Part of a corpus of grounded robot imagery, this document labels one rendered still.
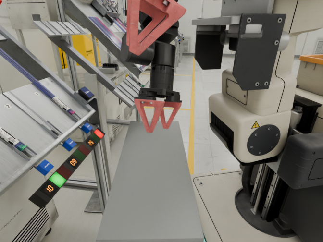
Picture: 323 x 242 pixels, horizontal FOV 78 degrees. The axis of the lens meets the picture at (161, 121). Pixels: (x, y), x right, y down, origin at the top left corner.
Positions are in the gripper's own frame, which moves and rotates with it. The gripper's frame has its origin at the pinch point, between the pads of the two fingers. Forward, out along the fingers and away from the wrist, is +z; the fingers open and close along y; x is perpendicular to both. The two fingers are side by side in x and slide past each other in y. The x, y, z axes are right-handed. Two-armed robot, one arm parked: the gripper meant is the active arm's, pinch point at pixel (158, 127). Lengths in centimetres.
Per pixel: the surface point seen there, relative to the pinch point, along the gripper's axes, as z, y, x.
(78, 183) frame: 36, -27, -54
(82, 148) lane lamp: 10.4, -3.7, -28.2
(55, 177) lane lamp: 15.4, 9.2, -24.6
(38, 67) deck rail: -16, -4, -51
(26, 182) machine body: 32, -9, -65
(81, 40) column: -101, -210, -245
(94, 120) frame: 3.2, -21.5, -39.8
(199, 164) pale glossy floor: 42, -114, -12
